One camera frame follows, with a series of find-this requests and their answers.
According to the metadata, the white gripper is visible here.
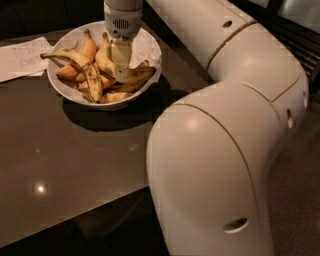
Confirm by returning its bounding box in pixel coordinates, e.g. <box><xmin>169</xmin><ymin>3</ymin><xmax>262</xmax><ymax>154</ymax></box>
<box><xmin>104</xmin><ymin>0</ymin><xmax>143</xmax><ymax>80</ymax></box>

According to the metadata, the spotted yellow banana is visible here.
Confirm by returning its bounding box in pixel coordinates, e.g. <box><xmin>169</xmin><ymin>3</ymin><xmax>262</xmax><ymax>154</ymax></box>
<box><xmin>95</xmin><ymin>44</ymin><xmax>156</xmax><ymax>84</ymax></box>

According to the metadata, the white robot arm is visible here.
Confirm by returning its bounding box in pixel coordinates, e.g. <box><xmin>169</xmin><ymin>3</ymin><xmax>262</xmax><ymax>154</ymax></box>
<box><xmin>104</xmin><ymin>0</ymin><xmax>309</xmax><ymax>256</ymax></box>

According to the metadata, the white ceramic bowl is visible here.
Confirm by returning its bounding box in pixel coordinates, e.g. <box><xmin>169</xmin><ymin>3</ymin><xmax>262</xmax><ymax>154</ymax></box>
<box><xmin>47</xmin><ymin>21</ymin><xmax>154</xmax><ymax>111</ymax></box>

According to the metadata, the banana under right banana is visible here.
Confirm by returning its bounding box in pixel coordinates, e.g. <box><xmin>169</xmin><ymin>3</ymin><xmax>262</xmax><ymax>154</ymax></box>
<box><xmin>108</xmin><ymin>60</ymin><xmax>155</xmax><ymax>93</ymax></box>

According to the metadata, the orange banana back left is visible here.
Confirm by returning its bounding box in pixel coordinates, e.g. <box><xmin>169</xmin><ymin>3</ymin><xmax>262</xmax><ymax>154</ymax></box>
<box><xmin>81</xmin><ymin>29</ymin><xmax>97</xmax><ymax>61</ymax></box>

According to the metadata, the long spotted banana left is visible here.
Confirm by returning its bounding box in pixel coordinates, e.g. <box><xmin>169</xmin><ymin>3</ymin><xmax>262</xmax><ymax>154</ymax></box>
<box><xmin>40</xmin><ymin>48</ymin><xmax>103</xmax><ymax>102</ymax></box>

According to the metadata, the banana bottom of bowl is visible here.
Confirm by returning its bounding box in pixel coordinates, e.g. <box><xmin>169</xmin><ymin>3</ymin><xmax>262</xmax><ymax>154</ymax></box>
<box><xmin>100</xmin><ymin>92</ymin><xmax>132</xmax><ymax>104</ymax></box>

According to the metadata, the orange banana left low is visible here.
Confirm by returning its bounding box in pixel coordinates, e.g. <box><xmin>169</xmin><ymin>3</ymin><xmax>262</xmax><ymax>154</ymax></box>
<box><xmin>56</xmin><ymin>65</ymin><xmax>80</xmax><ymax>80</ymax></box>

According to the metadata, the white paper napkin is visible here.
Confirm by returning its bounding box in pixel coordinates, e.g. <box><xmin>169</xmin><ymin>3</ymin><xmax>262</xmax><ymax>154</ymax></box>
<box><xmin>129</xmin><ymin>28</ymin><xmax>162</xmax><ymax>85</ymax></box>

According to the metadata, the white printed paper sheet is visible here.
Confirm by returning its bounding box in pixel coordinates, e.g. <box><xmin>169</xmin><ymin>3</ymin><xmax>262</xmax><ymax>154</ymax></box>
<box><xmin>0</xmin><ymin>37</ymin><xmax>53</xmax><ymax>82</ymax></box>

